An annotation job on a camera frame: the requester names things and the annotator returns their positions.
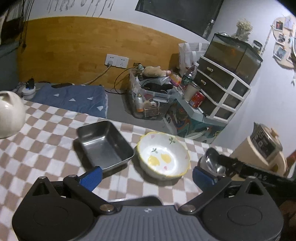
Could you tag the floral ceramic bowl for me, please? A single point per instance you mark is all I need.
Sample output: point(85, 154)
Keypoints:
point(161, 155)

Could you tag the white paper bag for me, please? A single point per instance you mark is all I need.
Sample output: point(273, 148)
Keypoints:
point(189, 54)

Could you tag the brown plush toy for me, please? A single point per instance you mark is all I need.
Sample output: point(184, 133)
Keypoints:
point(152, 70)

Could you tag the white wall outlet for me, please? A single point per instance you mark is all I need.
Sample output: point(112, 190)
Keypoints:
point(116, 61)

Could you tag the macrame wall hanging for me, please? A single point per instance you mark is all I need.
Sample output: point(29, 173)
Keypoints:
point(81, 4)

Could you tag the black phone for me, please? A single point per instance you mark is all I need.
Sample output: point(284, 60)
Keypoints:
point(61, 85)

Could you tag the red drink can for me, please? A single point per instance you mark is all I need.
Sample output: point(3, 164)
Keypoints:
point(197, 99)

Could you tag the cream soy milk maker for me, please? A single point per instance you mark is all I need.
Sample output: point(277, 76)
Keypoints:
point(252, 148)

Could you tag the teal printed box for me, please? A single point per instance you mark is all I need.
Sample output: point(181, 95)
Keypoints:
point(189, 125)

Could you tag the round photo board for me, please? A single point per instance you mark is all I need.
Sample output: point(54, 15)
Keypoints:
point(283, 44)

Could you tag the white cat-shaped ceramic jar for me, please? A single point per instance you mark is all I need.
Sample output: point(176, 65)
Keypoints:
point(9, 113)

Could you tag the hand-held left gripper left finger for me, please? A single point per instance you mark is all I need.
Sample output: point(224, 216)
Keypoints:
point(91, 178)

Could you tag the wooden wall panel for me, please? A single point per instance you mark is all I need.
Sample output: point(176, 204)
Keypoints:
point(69, 46)

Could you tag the glass jar with dark lid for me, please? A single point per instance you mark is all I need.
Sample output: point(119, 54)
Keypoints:
point(257, 47)

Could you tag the dark window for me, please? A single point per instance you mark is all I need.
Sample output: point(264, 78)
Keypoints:
point(180, 11)

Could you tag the small round steel bowl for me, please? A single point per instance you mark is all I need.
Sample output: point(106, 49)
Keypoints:
point(211, 161)

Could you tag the dried flower bouquet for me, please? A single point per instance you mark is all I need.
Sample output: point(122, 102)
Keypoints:
point(244, 26)

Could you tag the brown checkered tablecloth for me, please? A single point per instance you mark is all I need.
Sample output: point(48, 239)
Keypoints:
point(46, 148)

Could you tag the clear water bottle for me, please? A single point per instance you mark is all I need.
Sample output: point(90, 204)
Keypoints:
point(189, 76)

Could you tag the white-framed drawer unit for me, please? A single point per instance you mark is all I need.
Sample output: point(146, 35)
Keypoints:
point(222, 92)

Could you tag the blue pillow with white triangles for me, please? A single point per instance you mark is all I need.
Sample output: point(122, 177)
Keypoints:
point(69, 97)

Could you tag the glass fish tank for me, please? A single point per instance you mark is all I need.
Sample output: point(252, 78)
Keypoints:
point(233, 55)

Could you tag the clear plastic storage bin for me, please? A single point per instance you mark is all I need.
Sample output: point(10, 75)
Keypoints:
point(152, 102)

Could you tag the small square steel container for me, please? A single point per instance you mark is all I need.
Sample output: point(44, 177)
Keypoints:
point(104, 148)

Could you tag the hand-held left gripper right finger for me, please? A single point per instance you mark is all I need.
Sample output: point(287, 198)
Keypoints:
point(202, 179)

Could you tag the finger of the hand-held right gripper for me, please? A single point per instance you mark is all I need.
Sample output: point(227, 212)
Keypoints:
point(245, 169)

